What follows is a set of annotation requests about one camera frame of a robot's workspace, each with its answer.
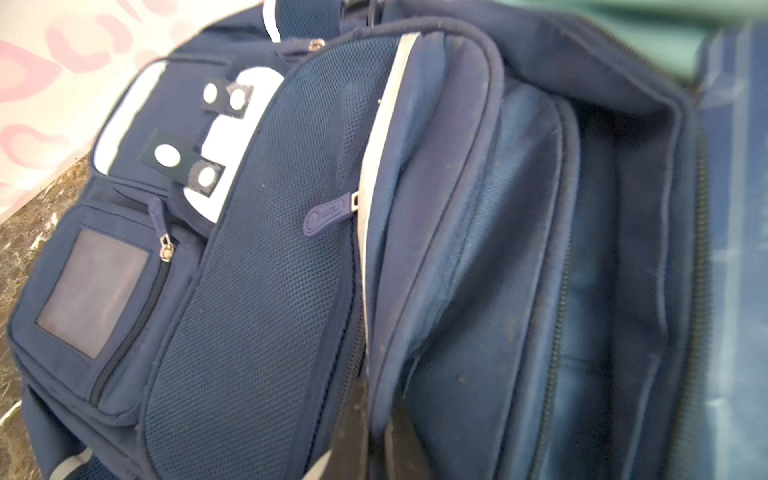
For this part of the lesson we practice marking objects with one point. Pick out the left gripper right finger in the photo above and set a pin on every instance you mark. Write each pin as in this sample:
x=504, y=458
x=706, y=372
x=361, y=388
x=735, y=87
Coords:
x=405, y=458

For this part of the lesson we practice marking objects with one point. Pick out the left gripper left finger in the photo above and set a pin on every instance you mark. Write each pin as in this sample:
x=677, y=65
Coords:
x=348, y=455

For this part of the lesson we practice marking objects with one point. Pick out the navy blue student backpack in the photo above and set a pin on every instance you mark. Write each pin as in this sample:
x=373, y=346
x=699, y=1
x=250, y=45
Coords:
x=497, y=214

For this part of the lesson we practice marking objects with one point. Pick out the blue book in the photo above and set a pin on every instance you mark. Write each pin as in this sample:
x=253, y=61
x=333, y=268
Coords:
x=733, y=113

